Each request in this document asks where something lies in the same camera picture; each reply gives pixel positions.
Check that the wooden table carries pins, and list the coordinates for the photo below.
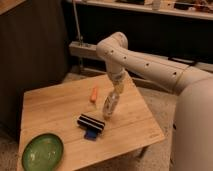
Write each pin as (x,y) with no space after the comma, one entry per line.
(74,112)

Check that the orange carrot toy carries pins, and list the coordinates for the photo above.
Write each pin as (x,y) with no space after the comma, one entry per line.
(94,95)

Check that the metal pole stand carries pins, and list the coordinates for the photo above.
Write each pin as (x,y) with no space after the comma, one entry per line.
(78,33)

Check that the blue sponge block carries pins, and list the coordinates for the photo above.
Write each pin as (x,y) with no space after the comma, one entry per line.
(90,135)

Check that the wooden shelf with clutter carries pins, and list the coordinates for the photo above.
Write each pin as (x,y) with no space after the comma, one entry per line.
(155,6)

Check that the green glass plate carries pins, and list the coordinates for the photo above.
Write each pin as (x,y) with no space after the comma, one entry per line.
(43,153)

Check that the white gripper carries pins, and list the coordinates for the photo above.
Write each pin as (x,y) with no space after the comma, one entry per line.
(118,82)

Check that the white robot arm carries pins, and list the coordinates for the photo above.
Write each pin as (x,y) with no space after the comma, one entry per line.
(170,75)

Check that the clear plastic bottle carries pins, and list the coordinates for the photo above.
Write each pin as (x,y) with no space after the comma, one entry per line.
(110,104)

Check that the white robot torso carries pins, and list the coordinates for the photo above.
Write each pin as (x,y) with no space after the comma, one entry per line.
(192,140)

